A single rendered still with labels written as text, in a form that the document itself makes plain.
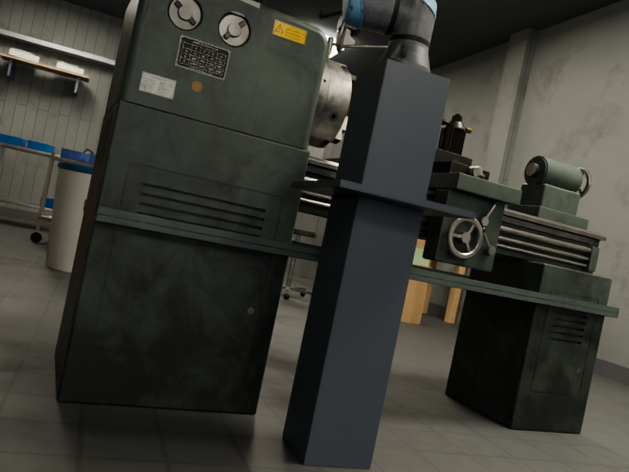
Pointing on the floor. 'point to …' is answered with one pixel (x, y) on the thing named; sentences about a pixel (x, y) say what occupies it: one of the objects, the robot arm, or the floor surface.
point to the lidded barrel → (67, 214)
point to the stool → (294, 264)
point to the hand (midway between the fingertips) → (338, 50)
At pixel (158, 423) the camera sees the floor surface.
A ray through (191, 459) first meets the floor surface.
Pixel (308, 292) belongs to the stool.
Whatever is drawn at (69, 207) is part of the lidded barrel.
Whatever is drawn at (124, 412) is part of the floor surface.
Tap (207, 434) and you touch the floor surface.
